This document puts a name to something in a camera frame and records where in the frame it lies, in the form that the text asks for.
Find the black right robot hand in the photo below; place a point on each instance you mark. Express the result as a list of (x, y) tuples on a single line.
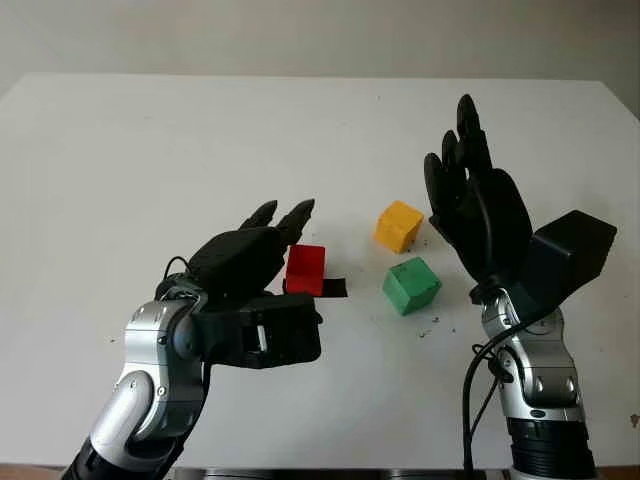
[(490, 225)]

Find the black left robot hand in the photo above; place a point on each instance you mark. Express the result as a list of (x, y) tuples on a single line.
[(235, 260)]

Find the red wooden block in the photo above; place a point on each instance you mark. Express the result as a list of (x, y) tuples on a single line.
[(306, 267)]

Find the yellow wooden block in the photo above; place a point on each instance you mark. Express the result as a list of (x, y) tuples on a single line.
[(397, 225)]

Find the green wooden block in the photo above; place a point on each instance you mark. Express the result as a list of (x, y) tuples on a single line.
[(410, 287)]

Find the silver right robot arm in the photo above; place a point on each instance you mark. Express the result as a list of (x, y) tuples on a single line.
[(540, 380)]

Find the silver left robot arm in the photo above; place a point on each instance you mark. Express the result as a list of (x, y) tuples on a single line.
[(150, 380)]

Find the black tape strip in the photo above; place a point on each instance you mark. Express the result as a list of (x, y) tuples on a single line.
[(335, 287)]

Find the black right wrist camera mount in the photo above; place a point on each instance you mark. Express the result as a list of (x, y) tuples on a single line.
[(570, 260)]

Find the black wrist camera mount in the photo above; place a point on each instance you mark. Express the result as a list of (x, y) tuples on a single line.
[(290, 330), (570, 260)]

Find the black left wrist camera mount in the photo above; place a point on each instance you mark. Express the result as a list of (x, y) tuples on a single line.
[(290, 330)]

